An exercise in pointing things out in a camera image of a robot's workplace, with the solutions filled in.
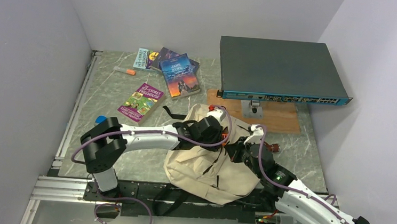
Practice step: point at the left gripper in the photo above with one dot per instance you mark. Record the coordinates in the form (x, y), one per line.
(218, 136)

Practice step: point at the wooden board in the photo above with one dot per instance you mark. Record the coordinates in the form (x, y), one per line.
(277, 117)

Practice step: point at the brown copper pipe fitting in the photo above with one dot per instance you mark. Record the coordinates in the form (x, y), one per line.
(275, 148)

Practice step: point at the beige canvas backpack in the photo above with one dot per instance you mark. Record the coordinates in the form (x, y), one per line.
(211, 175)

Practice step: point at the orange capped marker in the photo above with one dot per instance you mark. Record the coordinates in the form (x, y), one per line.
(125, 70)

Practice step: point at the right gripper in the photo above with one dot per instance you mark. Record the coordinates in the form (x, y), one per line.
(234, 149)

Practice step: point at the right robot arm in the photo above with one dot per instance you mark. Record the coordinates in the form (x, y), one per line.
(283, 191)

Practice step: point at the purple treehouse book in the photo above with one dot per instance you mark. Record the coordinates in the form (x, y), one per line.
(141, 103)

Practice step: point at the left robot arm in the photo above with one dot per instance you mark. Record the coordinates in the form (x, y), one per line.
(106, 142)

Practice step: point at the metal switch stand bracket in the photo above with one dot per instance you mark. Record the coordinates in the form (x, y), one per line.
(253, 107)

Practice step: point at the black base frame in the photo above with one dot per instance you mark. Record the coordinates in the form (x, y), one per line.
(137, 198)

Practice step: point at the dark network switch box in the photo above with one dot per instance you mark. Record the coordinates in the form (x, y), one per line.
(279, 71)

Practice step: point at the aluminium rail frame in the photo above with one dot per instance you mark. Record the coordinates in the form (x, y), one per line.
(51, 188)

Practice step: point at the blue round eraser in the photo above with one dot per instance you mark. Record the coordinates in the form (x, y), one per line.
(100, 119)

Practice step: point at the Jane Eyre book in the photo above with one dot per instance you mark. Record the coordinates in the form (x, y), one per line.
(180, 77)

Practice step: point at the dark purple book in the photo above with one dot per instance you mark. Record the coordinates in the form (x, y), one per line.
(166, 54)

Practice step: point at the light blue book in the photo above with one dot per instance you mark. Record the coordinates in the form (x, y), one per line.
(144, 60)

